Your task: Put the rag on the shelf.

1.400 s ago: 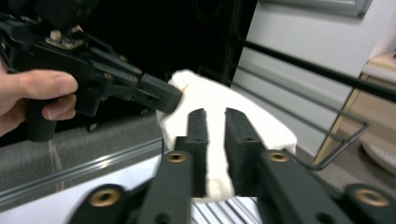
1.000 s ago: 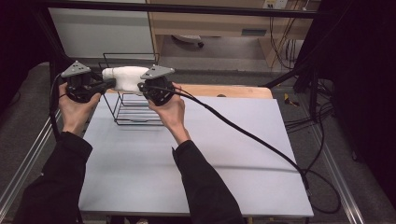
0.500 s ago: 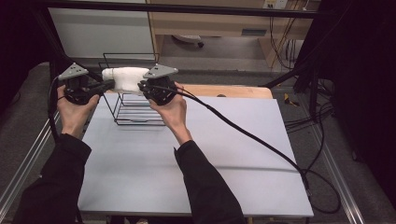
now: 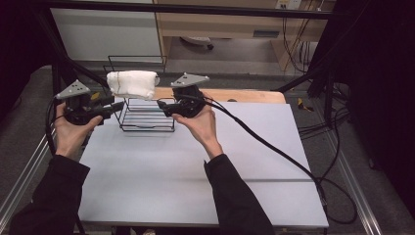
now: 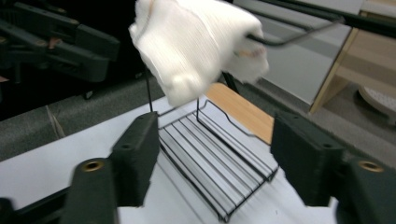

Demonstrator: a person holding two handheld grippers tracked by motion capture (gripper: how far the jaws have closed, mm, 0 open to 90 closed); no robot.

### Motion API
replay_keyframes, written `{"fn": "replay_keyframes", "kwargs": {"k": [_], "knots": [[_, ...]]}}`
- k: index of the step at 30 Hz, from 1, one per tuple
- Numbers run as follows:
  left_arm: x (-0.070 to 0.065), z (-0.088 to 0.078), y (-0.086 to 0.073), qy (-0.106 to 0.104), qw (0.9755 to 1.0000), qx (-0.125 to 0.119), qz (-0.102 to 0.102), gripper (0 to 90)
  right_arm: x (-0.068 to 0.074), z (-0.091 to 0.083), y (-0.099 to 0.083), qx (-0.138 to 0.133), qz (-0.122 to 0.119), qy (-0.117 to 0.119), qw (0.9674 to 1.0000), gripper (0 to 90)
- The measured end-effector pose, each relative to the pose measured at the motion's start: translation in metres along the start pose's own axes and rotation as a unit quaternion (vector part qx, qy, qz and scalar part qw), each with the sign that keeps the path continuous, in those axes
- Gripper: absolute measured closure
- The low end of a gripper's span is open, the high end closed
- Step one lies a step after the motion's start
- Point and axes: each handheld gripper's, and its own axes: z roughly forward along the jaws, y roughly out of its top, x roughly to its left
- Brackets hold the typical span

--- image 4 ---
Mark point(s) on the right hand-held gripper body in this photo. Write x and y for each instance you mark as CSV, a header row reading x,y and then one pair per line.
x,y
189,101

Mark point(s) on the white table cover sheet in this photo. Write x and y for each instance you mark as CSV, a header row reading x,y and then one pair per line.
x,y
254,156

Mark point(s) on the black frame crossbar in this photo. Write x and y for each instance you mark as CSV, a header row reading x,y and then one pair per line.
x,y
195,9

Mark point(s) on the black metal stand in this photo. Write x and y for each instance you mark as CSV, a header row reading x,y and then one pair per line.
x,y
58,71
329,88

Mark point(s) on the aluminium rail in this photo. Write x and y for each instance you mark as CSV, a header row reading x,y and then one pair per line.
x,y
350,169
29,166

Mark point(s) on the grey chair base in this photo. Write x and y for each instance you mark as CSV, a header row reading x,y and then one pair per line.
x,y
197,41

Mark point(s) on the person's right hand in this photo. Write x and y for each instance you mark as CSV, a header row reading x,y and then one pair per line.
x,y
204,127

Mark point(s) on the wooden table board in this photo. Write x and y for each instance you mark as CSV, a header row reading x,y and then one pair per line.
x,y
244,95

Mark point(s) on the white power strip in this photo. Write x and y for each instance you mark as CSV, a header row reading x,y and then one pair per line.
x,y
288,4

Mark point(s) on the light wooden desk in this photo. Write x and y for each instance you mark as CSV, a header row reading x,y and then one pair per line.
x,y
221,26

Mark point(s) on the white cabinet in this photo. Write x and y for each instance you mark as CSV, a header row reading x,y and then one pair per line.
x,y
104,32

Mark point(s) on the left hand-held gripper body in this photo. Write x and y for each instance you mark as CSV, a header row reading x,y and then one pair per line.
x,y
80,109

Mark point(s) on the person's left hand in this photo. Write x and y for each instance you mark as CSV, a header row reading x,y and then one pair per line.
x,y
70,137

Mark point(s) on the yellow black tape strip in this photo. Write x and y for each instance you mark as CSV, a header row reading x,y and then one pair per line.
x,y
304,105
95,96

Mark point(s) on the white towel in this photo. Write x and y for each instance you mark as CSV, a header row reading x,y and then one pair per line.
x,y
132,84

